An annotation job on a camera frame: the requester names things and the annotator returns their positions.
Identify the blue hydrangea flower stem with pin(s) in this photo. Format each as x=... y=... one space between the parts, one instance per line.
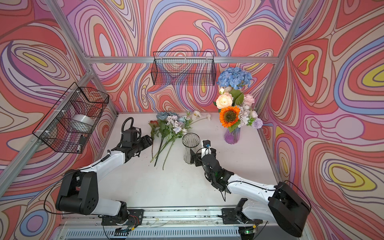
x=235 y=78

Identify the pastel mixed flower bouquet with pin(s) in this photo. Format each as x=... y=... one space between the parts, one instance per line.
x=249 y=117

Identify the orange flower green leaves stem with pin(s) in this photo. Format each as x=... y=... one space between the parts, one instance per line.
x=229 y=117

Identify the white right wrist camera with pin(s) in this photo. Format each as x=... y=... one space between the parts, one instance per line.
x=207 y=148

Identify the silver tape roll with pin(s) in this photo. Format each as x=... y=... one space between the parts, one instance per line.
x=81 y=124

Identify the purple ribbed glass vase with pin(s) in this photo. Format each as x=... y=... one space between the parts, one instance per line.
x=232 y=137

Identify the black wire basket back wall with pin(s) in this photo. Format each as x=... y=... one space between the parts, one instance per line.
x=184 y=68

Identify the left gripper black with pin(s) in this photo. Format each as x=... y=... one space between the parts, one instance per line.
x=146 y=141

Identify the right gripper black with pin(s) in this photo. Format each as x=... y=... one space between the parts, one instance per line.
x=198 y=157

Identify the clear ribbed glass vase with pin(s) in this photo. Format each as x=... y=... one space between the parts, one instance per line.
x=190 y=141

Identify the pink peony flower stem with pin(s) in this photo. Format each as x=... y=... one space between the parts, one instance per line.
x=248 y=100

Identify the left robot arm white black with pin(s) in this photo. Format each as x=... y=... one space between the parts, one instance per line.
x=79 y=191

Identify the white poppy flower stem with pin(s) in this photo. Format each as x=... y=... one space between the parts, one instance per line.
x=196 y=116

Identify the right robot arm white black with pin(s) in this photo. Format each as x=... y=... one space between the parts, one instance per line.
x=259 y=203

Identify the small pastel flower spray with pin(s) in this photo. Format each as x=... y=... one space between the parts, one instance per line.
x=172 y=129

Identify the cream peach rose bunch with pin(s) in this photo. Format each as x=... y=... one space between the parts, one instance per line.
x=225 y=98

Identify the black wire basket wall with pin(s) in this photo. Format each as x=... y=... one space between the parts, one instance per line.
x=55 y=131
x=184 y=68

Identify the black wire basket left wall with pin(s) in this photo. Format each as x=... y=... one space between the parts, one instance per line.
x=55 y=131

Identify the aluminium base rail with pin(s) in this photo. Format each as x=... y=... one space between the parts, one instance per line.
x=179 y=223

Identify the teal succulent flower bunch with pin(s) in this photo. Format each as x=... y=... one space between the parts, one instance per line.
x=162 y=116

